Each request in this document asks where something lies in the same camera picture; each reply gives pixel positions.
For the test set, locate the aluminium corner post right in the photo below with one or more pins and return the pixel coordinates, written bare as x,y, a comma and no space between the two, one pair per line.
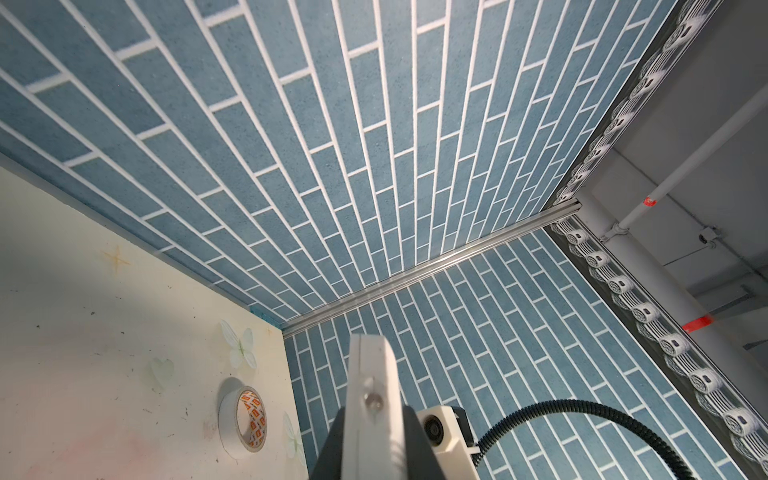
426,269

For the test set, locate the white air conditioner remote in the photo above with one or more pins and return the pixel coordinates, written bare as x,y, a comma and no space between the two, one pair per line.
374,442

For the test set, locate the white ceiling pipe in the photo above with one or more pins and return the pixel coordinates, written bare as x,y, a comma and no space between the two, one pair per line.
747,112

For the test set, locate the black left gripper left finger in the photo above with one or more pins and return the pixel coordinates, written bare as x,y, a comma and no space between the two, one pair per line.
329,462

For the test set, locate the tape roll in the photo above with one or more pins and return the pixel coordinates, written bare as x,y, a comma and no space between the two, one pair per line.
242,423

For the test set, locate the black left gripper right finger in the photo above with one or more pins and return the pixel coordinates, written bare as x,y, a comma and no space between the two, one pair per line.
421,462

